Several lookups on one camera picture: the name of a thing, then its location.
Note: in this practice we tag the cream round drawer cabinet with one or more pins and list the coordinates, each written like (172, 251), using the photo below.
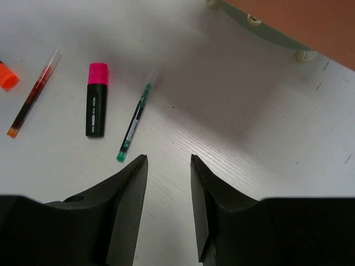
(324, 26)

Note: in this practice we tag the red ink pen refill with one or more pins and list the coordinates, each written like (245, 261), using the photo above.
(34, 94)

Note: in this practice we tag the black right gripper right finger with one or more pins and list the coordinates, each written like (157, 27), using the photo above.
(228, 224)

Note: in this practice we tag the pink cap black highlighter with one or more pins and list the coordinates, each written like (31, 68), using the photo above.
(96, 101)

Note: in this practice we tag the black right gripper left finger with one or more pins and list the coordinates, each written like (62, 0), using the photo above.
(103, 221)

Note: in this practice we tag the orange cap black highlighter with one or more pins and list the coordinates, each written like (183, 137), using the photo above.
(8, 78)

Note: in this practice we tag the green ink pen refill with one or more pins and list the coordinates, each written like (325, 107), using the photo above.
(136, 117)

